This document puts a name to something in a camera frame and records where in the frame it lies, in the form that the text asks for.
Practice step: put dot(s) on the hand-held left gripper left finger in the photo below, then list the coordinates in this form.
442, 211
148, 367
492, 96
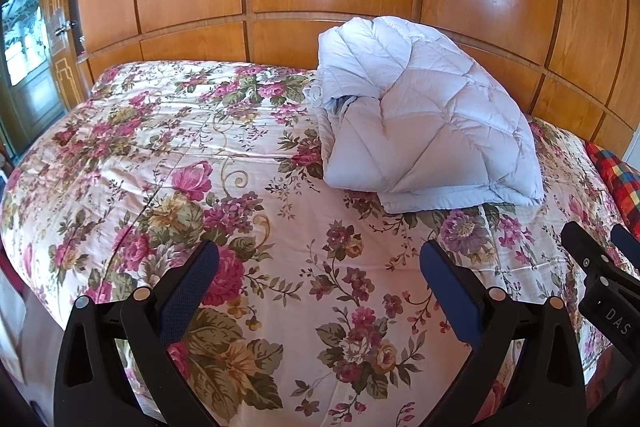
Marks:
192, 287

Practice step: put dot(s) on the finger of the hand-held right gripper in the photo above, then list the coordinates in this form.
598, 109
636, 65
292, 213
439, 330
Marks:
585, 247
627, 238

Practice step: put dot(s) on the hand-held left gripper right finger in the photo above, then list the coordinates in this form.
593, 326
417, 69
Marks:
450, 287

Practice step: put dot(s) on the plaid pillow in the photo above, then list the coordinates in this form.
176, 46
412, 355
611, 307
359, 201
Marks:
622, 177

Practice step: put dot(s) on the floral bedspread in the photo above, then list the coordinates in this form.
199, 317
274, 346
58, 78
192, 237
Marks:
200, 167

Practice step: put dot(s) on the wooden door with glass pane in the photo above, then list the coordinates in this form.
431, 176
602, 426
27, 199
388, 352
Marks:
30, 57

